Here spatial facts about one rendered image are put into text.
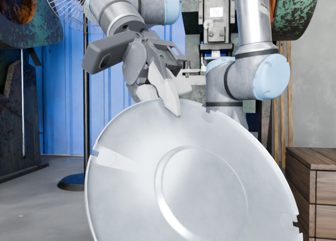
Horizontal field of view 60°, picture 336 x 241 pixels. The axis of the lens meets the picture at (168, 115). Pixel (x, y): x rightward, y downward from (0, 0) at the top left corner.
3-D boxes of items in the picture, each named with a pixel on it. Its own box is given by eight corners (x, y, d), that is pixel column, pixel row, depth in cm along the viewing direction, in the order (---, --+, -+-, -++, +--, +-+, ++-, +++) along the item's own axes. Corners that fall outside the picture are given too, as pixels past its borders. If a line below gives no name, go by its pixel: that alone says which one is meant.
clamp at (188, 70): (201, 77, 172) (201, 59, 172) (173, 77, 175) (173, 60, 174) (201, 78, 178) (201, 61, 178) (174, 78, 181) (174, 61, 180)
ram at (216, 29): (230, 41, 160) (230, -14, 159) (202, 42, 162) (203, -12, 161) (228, 47, 177) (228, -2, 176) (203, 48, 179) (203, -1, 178)
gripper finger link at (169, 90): (211, 101, 42) (180, 62, 47) (181, 101, 39) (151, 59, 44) (201, 116, 44) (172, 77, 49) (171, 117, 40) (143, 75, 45)
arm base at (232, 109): (241, 136, 83) (242, 101, 83) (192, 133, 90) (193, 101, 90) (252, 132, 96) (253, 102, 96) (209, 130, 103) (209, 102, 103)
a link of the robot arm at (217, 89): (225, 102, 101) (225, 63, 101) (255, 102, 90) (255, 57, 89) (197, 102, 95) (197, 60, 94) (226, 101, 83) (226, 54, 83)
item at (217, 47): (234, 52, 165) (234, 43, 165) (198, 53, 168) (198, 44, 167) (231, 57, 181) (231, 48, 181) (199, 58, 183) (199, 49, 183)
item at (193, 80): (258, 85, 156) (258, 74, 156) (175, 86, 162) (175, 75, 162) (250, 88, 186) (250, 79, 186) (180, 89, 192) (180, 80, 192)
